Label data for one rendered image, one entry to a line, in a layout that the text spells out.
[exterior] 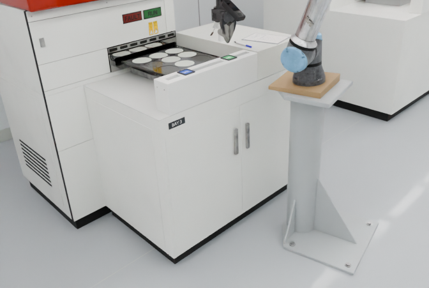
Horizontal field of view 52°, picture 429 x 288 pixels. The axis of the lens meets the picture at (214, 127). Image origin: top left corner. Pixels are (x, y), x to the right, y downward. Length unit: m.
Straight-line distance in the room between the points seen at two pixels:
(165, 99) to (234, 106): 0.41
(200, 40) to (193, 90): 0.59
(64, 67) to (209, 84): 0.72
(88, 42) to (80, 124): 0.42
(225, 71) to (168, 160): 0.47
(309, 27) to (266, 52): 0.42
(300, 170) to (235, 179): 0.34
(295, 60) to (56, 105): 1.16
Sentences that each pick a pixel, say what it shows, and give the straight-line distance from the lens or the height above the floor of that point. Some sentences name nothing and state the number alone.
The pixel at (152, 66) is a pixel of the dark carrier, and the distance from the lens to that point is 2.22.
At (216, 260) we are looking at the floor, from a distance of 2.30.
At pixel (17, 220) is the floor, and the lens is 2.87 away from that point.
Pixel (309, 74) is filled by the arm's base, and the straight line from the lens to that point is 2.02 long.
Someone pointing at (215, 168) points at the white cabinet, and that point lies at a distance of 2.13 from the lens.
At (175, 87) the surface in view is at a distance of 1.81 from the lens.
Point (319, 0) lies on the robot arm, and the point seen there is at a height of 1.25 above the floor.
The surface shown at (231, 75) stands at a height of 0.90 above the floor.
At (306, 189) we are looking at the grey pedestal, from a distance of 2.29.
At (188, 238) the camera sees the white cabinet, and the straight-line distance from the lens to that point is 2.21.
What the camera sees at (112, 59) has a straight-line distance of 2.34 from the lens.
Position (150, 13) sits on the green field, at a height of 1.10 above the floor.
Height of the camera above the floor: 1.57
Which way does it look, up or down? 26 degrees down
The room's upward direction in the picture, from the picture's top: 3 degrees counter-clockwise
